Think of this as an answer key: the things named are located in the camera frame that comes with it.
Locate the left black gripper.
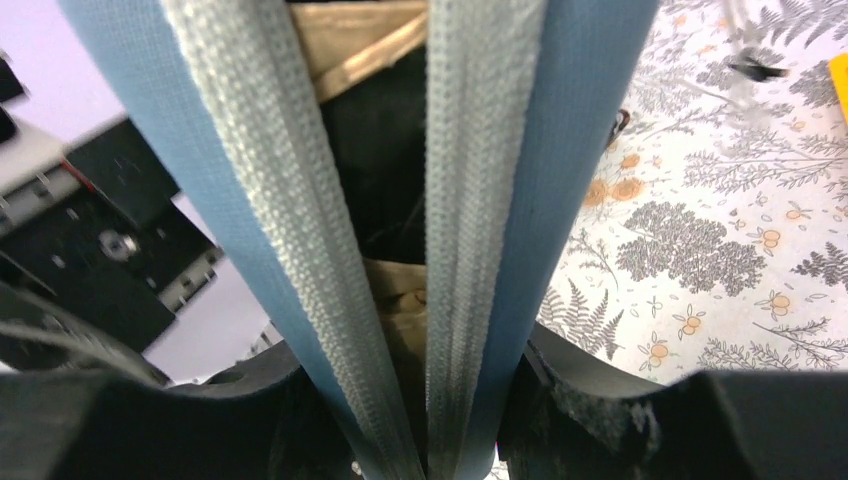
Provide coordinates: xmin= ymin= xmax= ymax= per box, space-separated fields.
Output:
xmin=0 ymin=52 xmax=227 ymax=372

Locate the yellow toy with blue wheels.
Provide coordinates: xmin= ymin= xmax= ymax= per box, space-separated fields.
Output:
xmin=828 ymin=53 xmax=848 ymax=121

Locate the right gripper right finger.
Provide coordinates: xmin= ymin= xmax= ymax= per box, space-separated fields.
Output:
xmin=498 ymin=325 xmax=847 ymax=479

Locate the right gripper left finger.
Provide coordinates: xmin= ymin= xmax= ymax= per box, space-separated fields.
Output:
xmin=1 ymin=342 xmax=354 ymax=479

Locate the beige umbrella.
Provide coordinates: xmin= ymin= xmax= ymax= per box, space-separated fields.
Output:
xmin=288 ymin=0 xmax=432 ymax=425

